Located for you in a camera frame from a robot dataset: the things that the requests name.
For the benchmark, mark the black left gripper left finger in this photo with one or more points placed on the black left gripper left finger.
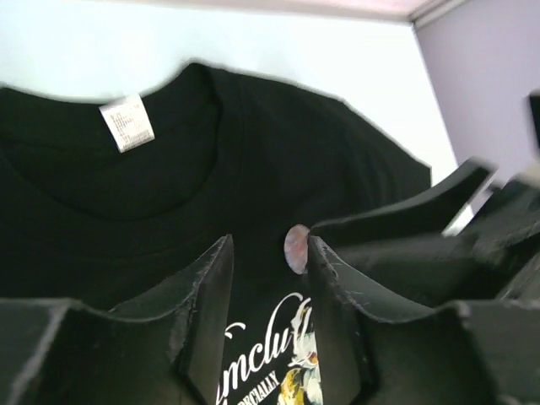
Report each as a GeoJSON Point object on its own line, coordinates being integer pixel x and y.
{"type": "Point", "coordinates": [164, 346]}

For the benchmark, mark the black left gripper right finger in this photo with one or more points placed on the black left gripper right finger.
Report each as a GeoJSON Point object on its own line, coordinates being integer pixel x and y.
{"type": "Point", "coordinates": [376, 347]}

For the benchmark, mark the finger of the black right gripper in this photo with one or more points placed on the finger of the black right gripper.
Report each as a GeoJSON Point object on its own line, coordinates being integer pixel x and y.
{"type": "Point", "coordinates": [429, 211]}

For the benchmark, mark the round pale brooch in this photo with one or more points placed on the round pale brooch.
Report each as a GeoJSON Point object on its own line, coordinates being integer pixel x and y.
{"type": "Point", "coordinates": [295, 248]}

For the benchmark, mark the black floral print t-shirt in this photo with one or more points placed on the black floral print t-shirt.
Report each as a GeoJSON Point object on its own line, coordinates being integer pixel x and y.
{"type": "Point", "coordinates": [231, 155]}

